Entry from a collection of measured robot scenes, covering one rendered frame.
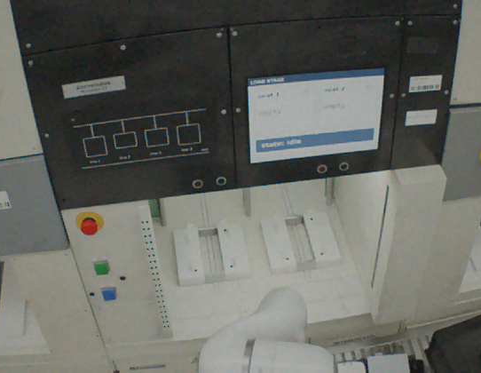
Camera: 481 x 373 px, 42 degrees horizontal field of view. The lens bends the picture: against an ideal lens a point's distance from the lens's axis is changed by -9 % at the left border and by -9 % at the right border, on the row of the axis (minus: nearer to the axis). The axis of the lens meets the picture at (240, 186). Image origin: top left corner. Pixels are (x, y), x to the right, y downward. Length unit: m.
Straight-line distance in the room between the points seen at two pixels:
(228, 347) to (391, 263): 0.74
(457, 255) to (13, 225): 1.17
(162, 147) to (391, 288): 0.74
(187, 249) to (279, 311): 0.95
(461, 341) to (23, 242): 1.22
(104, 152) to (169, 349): 0.72
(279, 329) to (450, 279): 0.90
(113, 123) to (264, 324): 0.51
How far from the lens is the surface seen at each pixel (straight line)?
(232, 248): 2.04
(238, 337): 1.08
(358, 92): 1.38
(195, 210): 2.21
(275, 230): 2.09
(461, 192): 1.67
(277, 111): 1.36
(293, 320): 1.15
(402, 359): 1.58
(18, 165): 1.42
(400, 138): 1.49
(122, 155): 1.39
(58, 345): 1.90
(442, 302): 2.02
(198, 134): 1.37
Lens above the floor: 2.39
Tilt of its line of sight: 42 degrees down
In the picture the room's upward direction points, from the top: 3 degrees counter-clockwise
